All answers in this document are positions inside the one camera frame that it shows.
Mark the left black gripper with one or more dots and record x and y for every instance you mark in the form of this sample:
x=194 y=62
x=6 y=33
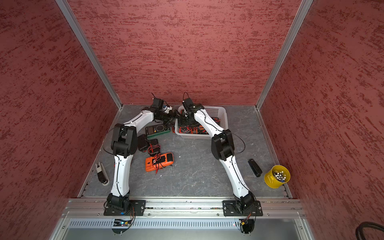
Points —
x=171 y=116

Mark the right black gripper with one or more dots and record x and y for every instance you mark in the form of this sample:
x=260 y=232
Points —
x=183 y=118

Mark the dark green multimeter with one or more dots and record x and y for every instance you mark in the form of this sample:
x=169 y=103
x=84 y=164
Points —
x=216 y=120
x=156 y=130

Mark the red multimeter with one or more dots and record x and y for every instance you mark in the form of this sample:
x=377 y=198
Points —
x=188 y=130

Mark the orange Victor multimeter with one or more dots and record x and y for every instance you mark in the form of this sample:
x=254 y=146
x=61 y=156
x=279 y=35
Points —
x=201 y=130

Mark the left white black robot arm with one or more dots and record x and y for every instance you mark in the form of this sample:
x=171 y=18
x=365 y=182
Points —
x=124 y=145

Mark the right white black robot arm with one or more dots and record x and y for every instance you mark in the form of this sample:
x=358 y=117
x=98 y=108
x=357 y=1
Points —
x=223 y=149

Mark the white plastic basket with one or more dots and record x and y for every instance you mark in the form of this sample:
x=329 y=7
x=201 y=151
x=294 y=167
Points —
x=214 y=112

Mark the dark green multimeter top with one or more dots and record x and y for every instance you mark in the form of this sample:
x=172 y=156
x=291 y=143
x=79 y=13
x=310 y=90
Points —
x=156 y=130

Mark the small black multimeter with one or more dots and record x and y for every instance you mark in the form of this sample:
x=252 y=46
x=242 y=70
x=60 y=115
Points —
x=154 y=147

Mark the orange multimeter lying sideways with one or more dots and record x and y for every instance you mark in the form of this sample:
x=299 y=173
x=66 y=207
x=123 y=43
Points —
x=159 y=162

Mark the black small device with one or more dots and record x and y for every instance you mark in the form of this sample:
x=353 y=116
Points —
x=143 y=143

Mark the black remote-like device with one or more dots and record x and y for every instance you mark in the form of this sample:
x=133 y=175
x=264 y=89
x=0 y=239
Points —
x=255 y=168

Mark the grey white handheld device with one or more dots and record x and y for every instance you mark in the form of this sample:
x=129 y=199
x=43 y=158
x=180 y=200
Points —
x=101 y=174

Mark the yellow cup with batteries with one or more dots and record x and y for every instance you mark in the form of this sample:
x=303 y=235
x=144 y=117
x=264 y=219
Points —
x=277 y=176

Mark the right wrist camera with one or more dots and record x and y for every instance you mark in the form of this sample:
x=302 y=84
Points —
x=188 y=105

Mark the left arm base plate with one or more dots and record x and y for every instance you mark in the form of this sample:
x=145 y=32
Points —
x=125 y=208

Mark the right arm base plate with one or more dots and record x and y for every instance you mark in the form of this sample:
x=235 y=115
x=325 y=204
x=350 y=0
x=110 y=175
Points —
x=232 y=208

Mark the aluminium front rail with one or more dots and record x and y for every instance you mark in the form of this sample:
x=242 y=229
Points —
x=193 y=208

